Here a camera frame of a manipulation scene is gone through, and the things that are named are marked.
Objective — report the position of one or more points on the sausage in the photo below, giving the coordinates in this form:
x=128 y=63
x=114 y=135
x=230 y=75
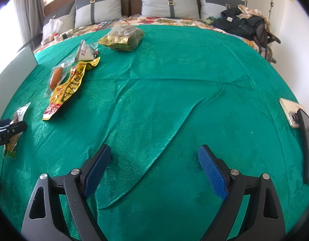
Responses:
x=58 y=73

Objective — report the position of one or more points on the beige patterned cloth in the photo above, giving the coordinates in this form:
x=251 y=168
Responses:
x=248 y=13

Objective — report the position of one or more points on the white board panel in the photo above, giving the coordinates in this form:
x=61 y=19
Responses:
x=14 y=75

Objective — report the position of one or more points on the black smartphone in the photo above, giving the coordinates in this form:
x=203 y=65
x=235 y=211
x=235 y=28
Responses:
x=303 y=119

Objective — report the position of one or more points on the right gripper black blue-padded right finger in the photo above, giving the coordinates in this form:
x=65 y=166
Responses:
x=263 y=219

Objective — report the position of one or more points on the floral bed sheet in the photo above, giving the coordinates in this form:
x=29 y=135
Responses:
x=138 y=20

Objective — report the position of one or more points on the small brown snack packet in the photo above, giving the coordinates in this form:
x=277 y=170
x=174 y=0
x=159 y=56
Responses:
x=10 y=148

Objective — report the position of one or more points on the green satin bedspread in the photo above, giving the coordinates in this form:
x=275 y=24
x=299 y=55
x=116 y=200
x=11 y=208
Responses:
x=181 y=88

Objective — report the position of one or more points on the grey pillow centre right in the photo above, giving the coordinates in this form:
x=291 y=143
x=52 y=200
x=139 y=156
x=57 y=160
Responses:
x=187 y=9

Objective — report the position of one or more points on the white red triangular snack bag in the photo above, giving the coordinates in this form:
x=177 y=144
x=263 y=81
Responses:
x=86 y=52

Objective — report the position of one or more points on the dark chair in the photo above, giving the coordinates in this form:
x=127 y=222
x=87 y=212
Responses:
x=263 y=38

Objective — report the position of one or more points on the grey curtain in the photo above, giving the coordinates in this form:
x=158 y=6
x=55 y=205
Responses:
x=30 y=17

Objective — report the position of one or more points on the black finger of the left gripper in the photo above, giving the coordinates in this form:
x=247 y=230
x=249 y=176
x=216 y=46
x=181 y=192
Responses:
x=14 y=128

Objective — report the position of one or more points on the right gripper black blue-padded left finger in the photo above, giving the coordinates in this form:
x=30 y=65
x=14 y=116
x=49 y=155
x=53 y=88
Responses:
x=44 y=218

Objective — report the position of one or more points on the grey pillow far right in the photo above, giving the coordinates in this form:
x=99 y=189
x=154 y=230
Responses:
x=214 y=8

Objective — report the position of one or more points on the gold smartphone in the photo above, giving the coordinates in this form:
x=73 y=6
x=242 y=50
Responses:
x=290 y=109

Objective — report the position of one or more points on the grey pillow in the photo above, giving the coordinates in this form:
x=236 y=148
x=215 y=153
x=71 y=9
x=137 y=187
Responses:
x=65 y=14
x=187 y=9
x=91 y=12
x=214 y=8

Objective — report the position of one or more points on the yellow red snack bag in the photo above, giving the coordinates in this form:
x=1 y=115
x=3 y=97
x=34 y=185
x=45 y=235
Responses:
x=64 y=91

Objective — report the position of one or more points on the grey pillow far left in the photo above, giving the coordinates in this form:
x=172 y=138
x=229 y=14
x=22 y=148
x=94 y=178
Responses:
x=65 y=14

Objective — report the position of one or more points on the black jacket pile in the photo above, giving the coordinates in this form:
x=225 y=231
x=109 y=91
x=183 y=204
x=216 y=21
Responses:
x=249 y=28

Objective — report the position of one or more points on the gold green snack bag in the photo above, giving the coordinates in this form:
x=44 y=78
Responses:
x=122 y=37

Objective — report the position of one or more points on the small bottles on bed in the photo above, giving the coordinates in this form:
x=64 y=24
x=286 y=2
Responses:
x=61 y=37

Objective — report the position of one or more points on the white plastic bag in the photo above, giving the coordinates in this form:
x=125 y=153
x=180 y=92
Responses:
x=49 y=30

